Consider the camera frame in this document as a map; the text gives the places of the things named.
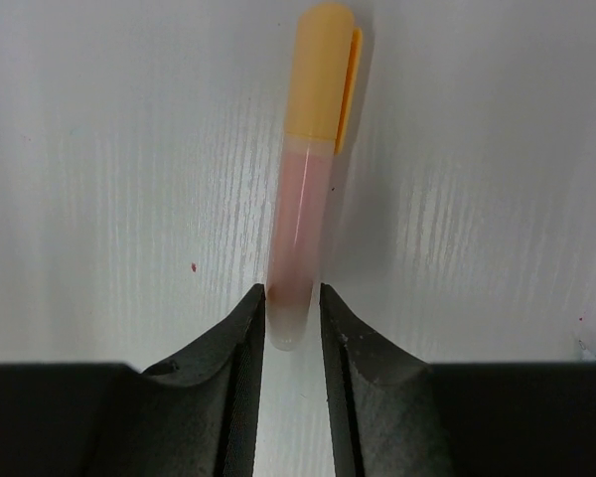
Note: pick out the orange marker pen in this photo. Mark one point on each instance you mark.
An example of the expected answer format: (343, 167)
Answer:
(294, 261)

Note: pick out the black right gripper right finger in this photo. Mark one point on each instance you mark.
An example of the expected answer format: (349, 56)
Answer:
(392, 414)

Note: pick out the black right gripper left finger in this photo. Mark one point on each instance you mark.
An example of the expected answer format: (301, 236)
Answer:
(194, 413)

